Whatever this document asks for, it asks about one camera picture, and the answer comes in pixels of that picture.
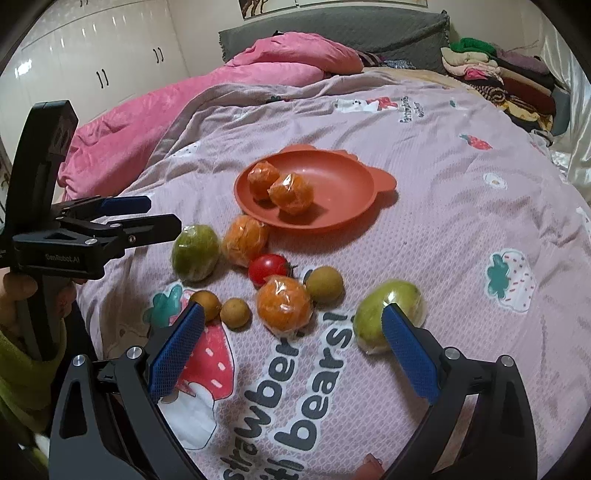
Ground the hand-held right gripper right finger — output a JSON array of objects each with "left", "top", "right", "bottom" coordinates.
[{"left": 381, "top": 302, "right": 539, "bottom": 480}]

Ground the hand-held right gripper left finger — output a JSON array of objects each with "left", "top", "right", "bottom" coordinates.
[{"left": 48, "top": 302, "right": 206, "bottom": 480}]

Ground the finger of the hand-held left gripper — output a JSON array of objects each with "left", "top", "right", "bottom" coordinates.
[
  {"left": 58, "top": 213, "right": 184, "bottom": 246},
  {"left": 51, "top": 195, "right": 153, "bottom": 223}
]

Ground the plastic-wrapped green fruit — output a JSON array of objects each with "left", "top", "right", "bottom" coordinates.
[
  {"left": 353, "top": 279, "right": 424, "bottom": 355},
  {"left": 172, "top": 224, "right": 220, "bottom": 282}
]

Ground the brown longan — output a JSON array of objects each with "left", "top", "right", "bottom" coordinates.
[
  {"left": 189, "top": 290, "right": 221, "bottom": 323},
  {"left": 305, "top": 267, "right": 345, "bottom": 304},
  {"left": 220, "top": 298, "right": 252, "bottom": 329}
]

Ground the plastic-wrapped orange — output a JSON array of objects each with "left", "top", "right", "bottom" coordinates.
[
  {"left": 269, "top": 172, "right": 315, "bottom": 215},
  {"left": 247, "top": 161, "right": 281, "bottom": 201},
  {"left": 222, "top": 215, "right": 271, "bottom": 267},
  {"left": 256, "top": 275, "right": 315, "bottom": 335}
]

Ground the red cherry tomato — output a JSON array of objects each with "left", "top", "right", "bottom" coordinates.
[{"left": 248, "top": 254, "right": 297, "bottom": 286}]

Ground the orange bear-shaped plate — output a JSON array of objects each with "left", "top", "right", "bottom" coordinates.
[{"left": 233, "top": 144, "right": 398, "bottom": 232}]

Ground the person's left hand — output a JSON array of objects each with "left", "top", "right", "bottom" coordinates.
[{"left": 0, "top": 271, "right": 78, "bottom": 340}]

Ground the pink quilt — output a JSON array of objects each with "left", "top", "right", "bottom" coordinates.
[{"left": 58, "top": 37, "right": 365, "bottom": 201}]

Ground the pink printed blanket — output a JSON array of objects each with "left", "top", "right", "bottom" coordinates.
[{"left": 76, "top": 69, "right": 591, "bottom": 480}]

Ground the white wardrobe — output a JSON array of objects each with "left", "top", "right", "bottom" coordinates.
[{"left": 0, "top": 0, "right": 192, "bottom": 155}]

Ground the beige bed sheet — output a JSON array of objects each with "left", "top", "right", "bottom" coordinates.
[{"left": 364, "top": 66, "right": 483, "bottom": 95}]

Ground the dark striped cloth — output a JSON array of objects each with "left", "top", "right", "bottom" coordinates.
[{"left": 358, "top": 51, "right": 419, "bottom": 71}]

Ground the white curtain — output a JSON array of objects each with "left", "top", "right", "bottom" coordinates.
[{"left": 539, "top": 28, "right": 591, "bottom": 197}]

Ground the stack of folded clothes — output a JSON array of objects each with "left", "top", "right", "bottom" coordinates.
[{"left": 441, "top": 37, "right": 560, "bottom": 136}]

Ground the grey padded headboard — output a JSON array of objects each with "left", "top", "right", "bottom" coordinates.
[{"left": 218, "top": 10, "right": 451, "bottom": 75}]

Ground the framed wall picture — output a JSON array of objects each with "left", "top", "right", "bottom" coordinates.
[{"left": 238, "top": 0, "right": 297, "bottom": 21}]

